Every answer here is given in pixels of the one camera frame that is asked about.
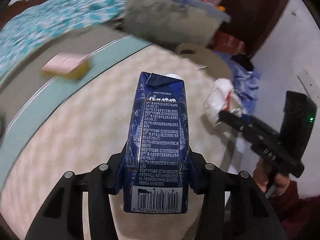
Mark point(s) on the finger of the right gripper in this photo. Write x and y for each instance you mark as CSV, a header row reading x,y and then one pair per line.
x,y
252,128

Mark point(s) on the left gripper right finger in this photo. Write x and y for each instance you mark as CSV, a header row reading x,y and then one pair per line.
x,y
233,206

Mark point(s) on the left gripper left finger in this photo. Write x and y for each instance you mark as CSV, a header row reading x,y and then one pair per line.
x,y
61,214

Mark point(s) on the white paper bag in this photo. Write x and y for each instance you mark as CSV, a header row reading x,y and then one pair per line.
x,y
222,97

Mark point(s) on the blue white milk carton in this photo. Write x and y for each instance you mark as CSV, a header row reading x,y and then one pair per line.
x,y
156,158

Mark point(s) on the pink yellow box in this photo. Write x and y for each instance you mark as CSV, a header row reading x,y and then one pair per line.
x,y
69,65

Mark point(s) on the tan round trash bin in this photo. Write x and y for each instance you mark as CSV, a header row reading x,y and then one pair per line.
x,y
212,64

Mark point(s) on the person's right hand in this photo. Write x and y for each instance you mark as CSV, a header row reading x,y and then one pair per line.
x,y
274,184

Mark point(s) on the blue cloth bag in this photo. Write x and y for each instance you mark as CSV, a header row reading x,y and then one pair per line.
x,y
246,79

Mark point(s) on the red orange bag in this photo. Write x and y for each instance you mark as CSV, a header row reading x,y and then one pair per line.
x,y
224,43

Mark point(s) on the lower clear storage bin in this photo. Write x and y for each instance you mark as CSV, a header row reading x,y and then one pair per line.
x,y
173,22

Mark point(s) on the teal patterned quilt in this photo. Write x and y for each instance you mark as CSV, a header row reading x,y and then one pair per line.
x,y
41,23

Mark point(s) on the wall outlet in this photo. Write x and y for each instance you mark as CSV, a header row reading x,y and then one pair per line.
x,y
310,86

